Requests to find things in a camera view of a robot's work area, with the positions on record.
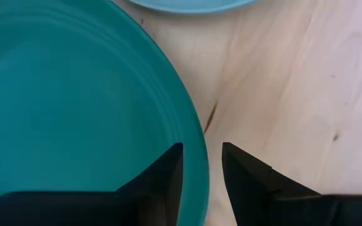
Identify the large green plastic plate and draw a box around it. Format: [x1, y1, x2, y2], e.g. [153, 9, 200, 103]
[0, 0, 211, 226]

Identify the blue transparent plastic plate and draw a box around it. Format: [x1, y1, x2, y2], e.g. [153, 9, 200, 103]
[126, 0, 258, 15]

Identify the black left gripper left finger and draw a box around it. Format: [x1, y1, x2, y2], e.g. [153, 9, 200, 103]
[0, 142, 184, 226]

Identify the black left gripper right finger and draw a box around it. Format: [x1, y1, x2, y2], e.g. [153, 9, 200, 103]
[221, 141, 362, 226]

